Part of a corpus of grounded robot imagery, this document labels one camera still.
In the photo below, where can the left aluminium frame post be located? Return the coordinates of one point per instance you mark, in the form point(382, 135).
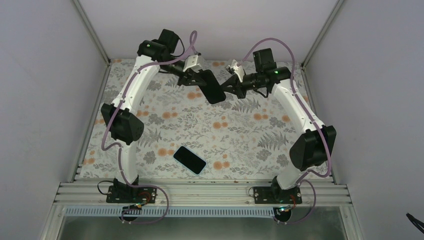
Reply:
point(91, 31)

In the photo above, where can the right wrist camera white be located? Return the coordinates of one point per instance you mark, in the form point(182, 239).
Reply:
point(235, 68)

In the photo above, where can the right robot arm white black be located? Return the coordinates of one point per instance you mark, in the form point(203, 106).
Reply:
point(316, 141)

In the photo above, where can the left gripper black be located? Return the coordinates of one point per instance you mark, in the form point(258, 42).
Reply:
point(188, 76)

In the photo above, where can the black phone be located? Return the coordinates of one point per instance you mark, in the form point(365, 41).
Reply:
point(190, 160)
point(211, 90)

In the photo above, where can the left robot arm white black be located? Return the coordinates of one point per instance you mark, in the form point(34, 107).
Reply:
point(123, 127)

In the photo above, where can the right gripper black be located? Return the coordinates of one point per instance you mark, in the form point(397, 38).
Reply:
point(239, 91)

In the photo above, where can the aluminium rail front frame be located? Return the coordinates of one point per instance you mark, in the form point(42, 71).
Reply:
point(205, 194)

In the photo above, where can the black object at right edge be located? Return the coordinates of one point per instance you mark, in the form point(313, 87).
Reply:
point(416, 222)

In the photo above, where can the slotted grey cable duct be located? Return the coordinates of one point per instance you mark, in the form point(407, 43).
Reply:
point(172, 211)

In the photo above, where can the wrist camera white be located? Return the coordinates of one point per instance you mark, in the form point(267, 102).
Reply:
point(235, 68)
point(194, 62)

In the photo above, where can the black phone in blue case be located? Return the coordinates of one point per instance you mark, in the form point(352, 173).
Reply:
point(190, 160)

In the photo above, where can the aluminium frame post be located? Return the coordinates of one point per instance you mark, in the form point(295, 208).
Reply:
point(334, 12)
point(91, 31)

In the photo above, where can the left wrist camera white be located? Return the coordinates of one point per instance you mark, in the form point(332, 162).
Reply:
point(194, 62)

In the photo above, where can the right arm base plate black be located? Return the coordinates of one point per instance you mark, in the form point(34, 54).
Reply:
point(267, 195)

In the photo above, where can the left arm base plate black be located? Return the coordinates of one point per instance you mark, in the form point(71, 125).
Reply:
point(129, 195)

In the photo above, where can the right aluminium frame post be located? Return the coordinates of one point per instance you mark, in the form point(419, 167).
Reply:
point(334, 12)

